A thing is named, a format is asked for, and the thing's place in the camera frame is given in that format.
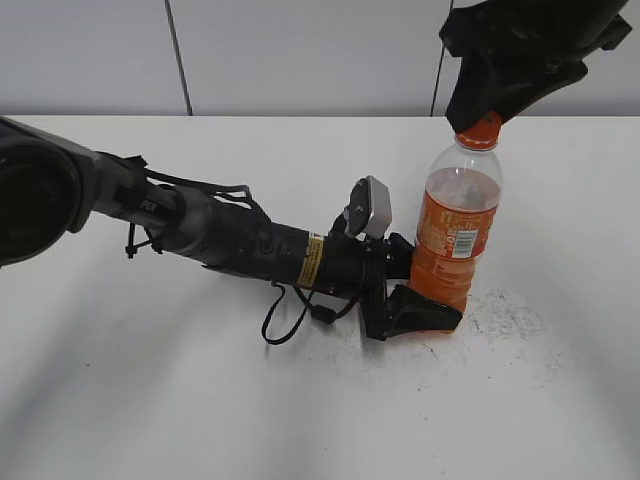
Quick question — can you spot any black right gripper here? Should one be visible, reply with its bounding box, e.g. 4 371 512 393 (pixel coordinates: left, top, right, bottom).
439 1 632 133

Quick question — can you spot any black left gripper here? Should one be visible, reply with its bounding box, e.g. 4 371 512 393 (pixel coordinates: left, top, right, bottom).
359 232 463 341

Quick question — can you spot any orange bottle cap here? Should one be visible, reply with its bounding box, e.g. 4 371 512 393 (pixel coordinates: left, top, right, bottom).
456 111 502 151

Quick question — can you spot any orange drink plastic bottle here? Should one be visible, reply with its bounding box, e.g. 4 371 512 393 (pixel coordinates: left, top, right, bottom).
408 142 503 313

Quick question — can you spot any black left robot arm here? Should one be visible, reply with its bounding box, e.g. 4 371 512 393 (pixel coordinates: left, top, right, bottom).
1 118 462 340

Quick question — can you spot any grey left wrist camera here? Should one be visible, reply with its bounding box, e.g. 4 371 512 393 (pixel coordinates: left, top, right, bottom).
343 175 392 240

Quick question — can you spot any black camera cable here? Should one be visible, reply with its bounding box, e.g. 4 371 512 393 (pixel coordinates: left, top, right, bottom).
260 282 364 345

